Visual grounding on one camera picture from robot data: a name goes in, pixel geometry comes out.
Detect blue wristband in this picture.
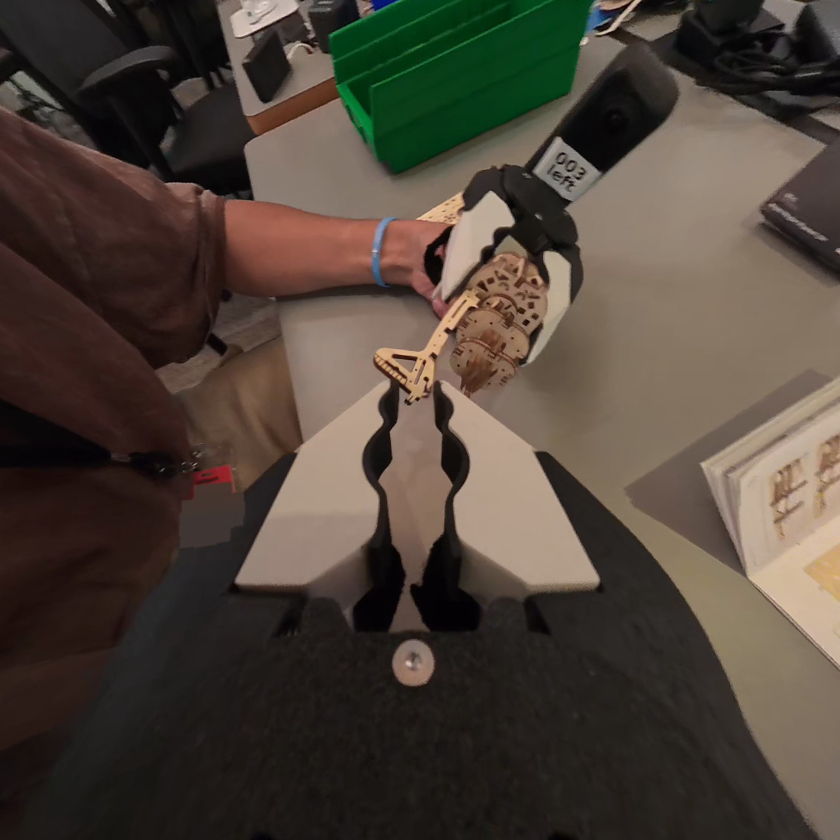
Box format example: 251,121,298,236
369,217,399,288

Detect wooden model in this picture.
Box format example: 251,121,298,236
449,252,551,396

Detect instruction booklet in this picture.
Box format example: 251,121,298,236
700,374,840,670

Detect black office chair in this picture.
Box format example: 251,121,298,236
0,0,258,198

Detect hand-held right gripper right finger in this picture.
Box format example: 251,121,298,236
409,381,602,632

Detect person's left forearm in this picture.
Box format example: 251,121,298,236
223,200,398,296

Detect white object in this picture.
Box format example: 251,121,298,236
230,0,299,38

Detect punched wooden parts sheet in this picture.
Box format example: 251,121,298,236
415,189,468,225

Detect large green plastic bin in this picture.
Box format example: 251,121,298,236
328,0,595,175

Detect black kit box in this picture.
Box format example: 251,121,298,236
760,141,840,277

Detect black cables pile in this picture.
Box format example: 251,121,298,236
676,0,840,129

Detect black lanyard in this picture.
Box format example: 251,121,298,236
0,407,201,480

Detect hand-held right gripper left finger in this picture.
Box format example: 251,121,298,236
234,379,406,632

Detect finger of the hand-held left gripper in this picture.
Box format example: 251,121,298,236
524,249,575,366
435,190,521,303

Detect small black box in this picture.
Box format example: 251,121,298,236
241,29,294,104

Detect person's left hand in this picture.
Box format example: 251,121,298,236
397,222,460,319

